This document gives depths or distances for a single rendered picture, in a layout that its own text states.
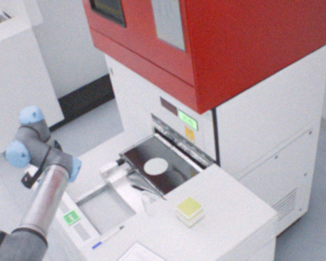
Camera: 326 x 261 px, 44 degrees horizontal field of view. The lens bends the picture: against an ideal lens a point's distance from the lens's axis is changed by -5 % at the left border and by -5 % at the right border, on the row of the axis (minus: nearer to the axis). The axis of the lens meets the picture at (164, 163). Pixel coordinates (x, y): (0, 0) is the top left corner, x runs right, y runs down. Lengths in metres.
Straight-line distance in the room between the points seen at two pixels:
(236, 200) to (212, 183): 0.13
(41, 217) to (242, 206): 0.76
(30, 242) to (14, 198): 2.32
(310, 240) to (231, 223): 1.23
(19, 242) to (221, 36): 0.90
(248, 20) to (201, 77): 0.26
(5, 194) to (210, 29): 2.38
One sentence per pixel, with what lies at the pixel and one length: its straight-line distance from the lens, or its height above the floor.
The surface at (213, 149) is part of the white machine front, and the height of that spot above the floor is 1.04.
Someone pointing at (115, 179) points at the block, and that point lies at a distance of 1.77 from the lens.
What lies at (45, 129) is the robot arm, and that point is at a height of 1.39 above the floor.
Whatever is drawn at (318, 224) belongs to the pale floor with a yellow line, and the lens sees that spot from 2.72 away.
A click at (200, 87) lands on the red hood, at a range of 1.42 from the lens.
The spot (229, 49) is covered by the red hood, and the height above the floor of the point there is 1.42.
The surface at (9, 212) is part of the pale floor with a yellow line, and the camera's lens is 3.20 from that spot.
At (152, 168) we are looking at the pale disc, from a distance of 1.78.
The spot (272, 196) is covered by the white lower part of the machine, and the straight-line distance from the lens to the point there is 2.18.
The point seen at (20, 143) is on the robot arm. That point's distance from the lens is 1.22.
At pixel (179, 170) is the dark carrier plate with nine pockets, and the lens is 1.75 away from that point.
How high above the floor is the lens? 2.12
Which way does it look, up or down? 43 degrees down
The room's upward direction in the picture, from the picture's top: 11 degrees counter-clockwise
